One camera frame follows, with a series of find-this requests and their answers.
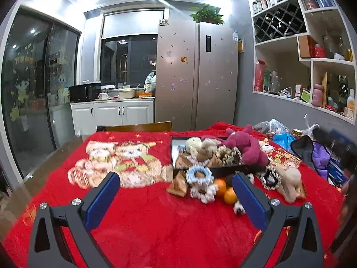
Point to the green box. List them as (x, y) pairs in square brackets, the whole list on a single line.
[(305, 95)]

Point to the white bottle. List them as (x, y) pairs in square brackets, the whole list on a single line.
[(350, 106)]

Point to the kraft paper bag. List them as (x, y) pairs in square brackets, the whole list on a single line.
[(178, 184), (184, 160), (302, 192)]

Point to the black microwave oven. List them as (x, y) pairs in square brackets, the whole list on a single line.
[(83, 92)]

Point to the white kitchen cabinet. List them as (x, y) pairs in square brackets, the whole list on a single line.
[(111, 114)]

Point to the clear plastic bag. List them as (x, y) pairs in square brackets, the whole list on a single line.
[(270, 127), (311, 128)]

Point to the black framed white tray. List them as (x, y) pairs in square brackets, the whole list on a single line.
[(174, 156)]

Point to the silver double door refrigerator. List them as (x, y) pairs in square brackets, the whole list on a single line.
[(195, 75)]

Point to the purple black jacket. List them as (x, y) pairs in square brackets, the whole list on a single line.
[(318, 156)]

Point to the pink bottle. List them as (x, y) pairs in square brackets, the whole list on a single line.
[(318, 96)]

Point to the cream cooking pot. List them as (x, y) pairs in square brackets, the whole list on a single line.
[(127, 93)]

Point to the white plastic bag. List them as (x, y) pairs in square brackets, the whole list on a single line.
[(150, 82)]

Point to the blue plastic bag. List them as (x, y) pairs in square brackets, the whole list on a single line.
[(283, 142)]

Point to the white wall shelf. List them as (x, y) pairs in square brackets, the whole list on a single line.
[(279, 40)]

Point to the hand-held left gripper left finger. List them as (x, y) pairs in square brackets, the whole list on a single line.
[(103, 198)]

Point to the glass sliding door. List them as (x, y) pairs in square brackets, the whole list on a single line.
[(33, 89)]

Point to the orange mandarin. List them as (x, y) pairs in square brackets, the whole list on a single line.
[(220, 187), (230, 196)]

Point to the pink scrunchie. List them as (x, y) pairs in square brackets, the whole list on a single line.
[(203, 194)]

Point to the magenta plush toy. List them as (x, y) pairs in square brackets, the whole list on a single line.
[(248, 150)]

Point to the light blue scrunchie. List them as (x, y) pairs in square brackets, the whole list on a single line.
[(199, 173)]

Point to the red gift box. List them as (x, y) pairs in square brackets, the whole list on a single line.
[(260, 76)]

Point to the dark kitchen window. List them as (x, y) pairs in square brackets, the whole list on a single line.
[(128, 61)]

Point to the wooden desktop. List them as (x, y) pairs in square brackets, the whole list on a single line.
[(55, 160)]

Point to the white mug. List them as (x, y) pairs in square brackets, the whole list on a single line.
[(103, 96)]

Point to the blue white cardboard box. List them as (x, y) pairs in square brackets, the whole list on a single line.
[(337, 170)]

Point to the red jar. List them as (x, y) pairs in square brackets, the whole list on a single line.
[(319, 51)]

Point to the small brown bear toy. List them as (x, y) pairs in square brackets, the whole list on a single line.
[(207, 149)]

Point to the beige plush toy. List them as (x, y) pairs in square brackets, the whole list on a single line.
[(288, 182)]

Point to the red printed blanket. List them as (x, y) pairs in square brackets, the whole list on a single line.
[(156, 223)]

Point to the green potted plant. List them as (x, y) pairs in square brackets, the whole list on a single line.
[(207, 14)]

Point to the wooden chair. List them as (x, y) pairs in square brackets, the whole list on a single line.
[(134, 127)]

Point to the white plush duck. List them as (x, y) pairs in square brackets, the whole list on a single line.
[(193, 144)]

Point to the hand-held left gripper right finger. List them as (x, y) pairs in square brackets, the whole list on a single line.
[(249, 201)]

